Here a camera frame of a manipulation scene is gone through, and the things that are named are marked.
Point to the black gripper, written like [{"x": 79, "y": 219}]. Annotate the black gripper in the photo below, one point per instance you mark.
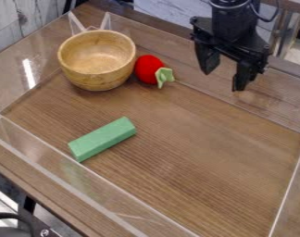
[{"x": 250, "y": 50}]

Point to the red plush fruit green leaf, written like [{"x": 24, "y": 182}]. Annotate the red plush fruit green leaf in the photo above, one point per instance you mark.
[{"x": 151, "y": 72}]

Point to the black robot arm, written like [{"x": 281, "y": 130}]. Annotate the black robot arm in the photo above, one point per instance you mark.
[{"x": 227, "y": 34}]

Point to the metal table leg background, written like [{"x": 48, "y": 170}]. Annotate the metal table leg background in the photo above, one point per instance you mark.
[{"x": 279, "y": 30}]

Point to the wooden bowl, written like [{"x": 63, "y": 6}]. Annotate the wooden bowl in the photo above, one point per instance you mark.
[{"x": 96, "y": 59}]

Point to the green rectangular block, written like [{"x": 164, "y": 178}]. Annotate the green rectangular block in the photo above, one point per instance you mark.
[{"x": 99, "y": 140}]

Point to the clear acrylic tray wall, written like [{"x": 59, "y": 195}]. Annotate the clear acrylic tray wall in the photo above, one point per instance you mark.
[{"x": 210, "y": 168}]

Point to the black table clamp bracket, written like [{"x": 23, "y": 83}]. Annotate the black table clamp bracket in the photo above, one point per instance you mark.
[{"x": 17, "y": 221}]

